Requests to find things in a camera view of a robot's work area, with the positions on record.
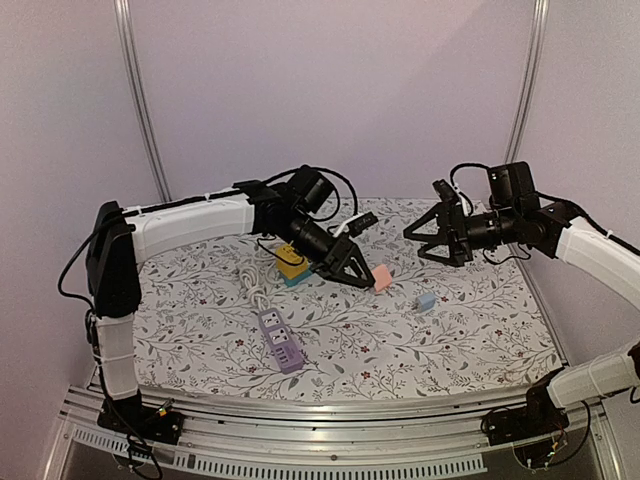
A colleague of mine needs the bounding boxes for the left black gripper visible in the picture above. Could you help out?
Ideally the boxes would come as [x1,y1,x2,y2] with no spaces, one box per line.
[275,209,376,288]

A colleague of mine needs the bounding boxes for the pink plug adapter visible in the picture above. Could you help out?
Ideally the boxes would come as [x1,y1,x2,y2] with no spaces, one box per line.
[371,264,393,293]

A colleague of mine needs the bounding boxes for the teal power strip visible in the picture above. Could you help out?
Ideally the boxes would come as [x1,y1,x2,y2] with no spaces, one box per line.
[281,269,312,288]

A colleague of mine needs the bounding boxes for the yellow cube socket adapter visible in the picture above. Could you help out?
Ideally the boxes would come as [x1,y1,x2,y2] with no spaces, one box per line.
[276,244,308,280]

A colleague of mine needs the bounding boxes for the purple power strip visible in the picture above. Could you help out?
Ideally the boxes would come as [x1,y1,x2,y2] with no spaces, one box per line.
[257,308,304,374]

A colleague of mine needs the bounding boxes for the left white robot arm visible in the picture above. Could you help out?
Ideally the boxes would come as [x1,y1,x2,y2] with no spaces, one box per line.
[58,165,374,434]

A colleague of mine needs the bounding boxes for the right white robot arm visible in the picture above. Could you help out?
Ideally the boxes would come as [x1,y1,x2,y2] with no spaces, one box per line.
[403,162,639,436]

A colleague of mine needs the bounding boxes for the light blue plug adapter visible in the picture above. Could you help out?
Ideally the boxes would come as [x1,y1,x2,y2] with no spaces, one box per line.
[413,292,437,313]

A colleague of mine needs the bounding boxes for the floral tablecloth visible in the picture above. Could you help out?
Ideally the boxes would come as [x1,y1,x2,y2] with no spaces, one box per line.
[133,198,563,403]

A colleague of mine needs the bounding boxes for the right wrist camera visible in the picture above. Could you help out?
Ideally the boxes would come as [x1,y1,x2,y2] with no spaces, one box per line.
[432,179,474,216]

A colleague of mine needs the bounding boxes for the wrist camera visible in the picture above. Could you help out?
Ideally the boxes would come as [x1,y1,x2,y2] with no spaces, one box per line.
[432,179,474,216]
[330,212,378,238]

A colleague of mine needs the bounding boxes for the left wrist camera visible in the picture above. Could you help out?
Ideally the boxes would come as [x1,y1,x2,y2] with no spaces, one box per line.
[330,212,378,238]

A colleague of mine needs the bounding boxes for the purple strip white cord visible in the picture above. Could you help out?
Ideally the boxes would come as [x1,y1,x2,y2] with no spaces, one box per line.
[237,267,274,314]

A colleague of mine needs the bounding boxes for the aluminium front rail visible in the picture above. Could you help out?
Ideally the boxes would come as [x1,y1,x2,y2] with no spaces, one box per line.
[47,384,626,480]

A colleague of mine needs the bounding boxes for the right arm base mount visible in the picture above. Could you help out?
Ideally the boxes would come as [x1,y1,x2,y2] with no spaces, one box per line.
[480,395,569,446]

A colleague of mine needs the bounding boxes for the right aluminium post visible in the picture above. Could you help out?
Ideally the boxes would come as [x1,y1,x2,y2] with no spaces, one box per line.
[502,0,550,165]

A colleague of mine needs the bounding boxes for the aluminium post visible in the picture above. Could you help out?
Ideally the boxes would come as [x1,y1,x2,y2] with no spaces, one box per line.
[114,0,172,203]
[502,0,550,165]

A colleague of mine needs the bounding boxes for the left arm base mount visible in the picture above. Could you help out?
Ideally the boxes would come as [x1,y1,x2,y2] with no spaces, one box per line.
[97,398,185,445]

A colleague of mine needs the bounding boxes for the left aluminium post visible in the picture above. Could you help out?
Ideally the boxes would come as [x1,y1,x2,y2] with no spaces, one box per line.
[114,0,172,203]

